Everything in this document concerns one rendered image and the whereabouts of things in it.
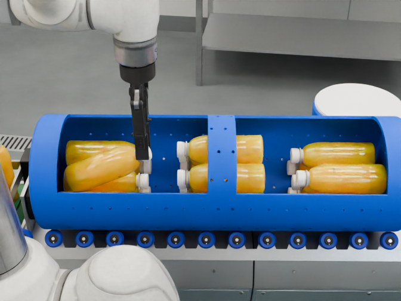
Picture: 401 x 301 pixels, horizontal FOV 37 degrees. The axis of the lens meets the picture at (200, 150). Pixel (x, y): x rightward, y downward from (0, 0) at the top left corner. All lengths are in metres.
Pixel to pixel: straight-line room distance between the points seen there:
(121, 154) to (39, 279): 0.49
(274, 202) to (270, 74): 3.04
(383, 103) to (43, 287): 1.31
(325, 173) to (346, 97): 0.59
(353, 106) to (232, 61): 2.68
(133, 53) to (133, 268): 0.47
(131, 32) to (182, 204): 0.41
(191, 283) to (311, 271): 0.30
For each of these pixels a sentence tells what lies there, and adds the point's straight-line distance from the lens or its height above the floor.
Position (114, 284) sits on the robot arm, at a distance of 0.91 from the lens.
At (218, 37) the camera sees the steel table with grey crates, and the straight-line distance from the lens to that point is 4.21.
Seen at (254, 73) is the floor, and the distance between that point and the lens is 4.36.
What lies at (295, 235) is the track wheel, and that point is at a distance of 1.49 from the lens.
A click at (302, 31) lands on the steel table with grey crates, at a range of 4.35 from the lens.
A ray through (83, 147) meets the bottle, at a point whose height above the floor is 1.14.
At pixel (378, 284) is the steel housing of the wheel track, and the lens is 1.60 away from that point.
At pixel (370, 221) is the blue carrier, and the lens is 1.45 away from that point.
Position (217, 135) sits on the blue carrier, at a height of 1.23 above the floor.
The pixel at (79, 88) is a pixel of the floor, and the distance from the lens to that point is 4.23.
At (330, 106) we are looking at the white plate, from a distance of 1.91.
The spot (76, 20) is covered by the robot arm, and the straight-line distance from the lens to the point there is 1.20.
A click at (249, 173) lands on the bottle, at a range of 1.40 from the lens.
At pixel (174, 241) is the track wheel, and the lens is 1.48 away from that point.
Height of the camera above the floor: 1.97
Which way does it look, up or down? 34 degrees down
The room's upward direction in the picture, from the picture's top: straight up
